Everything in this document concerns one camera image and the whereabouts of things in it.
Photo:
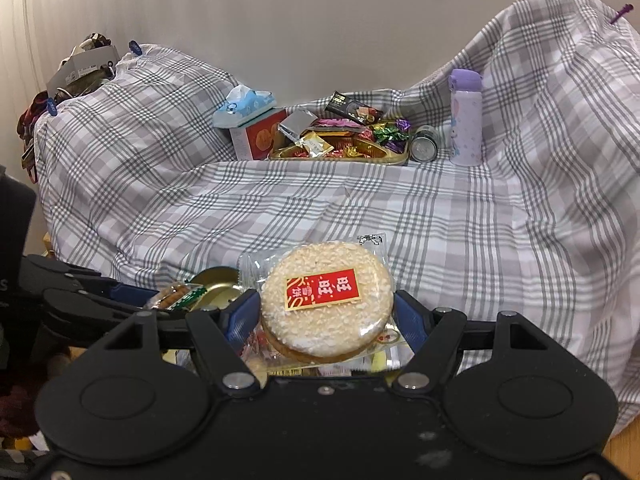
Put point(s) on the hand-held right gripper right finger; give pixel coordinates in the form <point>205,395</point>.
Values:
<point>411,317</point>

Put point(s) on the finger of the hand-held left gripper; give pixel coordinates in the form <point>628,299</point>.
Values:
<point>85,310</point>
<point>135,294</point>

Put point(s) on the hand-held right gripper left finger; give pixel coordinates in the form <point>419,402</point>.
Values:
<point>245,317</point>

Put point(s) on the green biscuit packet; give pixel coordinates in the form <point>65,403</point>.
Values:
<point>180,296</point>

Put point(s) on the rice cracker packet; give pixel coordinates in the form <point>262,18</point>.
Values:
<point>325,300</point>

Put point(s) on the dark red bag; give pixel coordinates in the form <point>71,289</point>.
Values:
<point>32,130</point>

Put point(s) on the grey plaid cloth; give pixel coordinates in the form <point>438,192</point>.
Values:
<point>450,210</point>

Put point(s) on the dark drink can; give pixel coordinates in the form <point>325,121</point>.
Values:
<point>424,147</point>

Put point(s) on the grey cardboard box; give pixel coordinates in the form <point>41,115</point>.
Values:
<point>82,70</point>

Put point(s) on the red and white box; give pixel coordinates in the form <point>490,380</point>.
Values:
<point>255,140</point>

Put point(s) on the cream snack packet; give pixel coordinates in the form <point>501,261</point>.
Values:
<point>316,146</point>

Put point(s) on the gold candy tray with sweets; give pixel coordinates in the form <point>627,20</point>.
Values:
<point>387,132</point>

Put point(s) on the silver foil packet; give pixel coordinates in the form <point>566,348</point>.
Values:
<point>295,124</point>

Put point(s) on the camouflage cloth item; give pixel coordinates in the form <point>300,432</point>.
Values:
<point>95,42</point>

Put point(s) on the purple insulated bottle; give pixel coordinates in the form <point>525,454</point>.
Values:
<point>466,120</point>

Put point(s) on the pink dark snack packet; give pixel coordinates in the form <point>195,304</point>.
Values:
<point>335,124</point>

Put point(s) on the blue tissue pack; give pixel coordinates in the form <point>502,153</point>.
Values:
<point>245,105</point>

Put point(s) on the black wafer box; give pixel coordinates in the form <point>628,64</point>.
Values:
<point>352,106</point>

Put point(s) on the purple clip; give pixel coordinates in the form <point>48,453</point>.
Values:
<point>621,12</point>

